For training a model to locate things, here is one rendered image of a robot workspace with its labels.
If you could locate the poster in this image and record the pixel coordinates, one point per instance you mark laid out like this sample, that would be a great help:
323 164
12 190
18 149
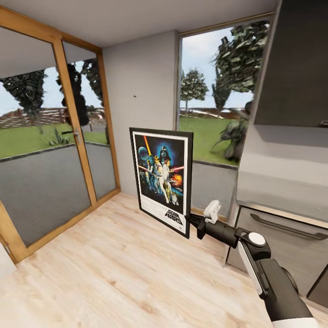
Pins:
163 170

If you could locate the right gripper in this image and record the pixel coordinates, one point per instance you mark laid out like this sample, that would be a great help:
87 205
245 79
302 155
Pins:
215 230

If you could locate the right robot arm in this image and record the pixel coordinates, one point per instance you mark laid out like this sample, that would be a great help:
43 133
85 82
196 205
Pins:
274 284

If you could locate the door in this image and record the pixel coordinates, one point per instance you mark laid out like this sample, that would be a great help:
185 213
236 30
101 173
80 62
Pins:
57 154

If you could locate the fixed window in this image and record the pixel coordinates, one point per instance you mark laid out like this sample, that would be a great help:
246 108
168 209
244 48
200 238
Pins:
217 75

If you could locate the cabinet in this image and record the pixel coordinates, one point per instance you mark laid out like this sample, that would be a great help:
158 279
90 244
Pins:
293 90

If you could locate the dishwasher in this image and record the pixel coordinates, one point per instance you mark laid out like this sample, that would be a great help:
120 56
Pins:
299 247

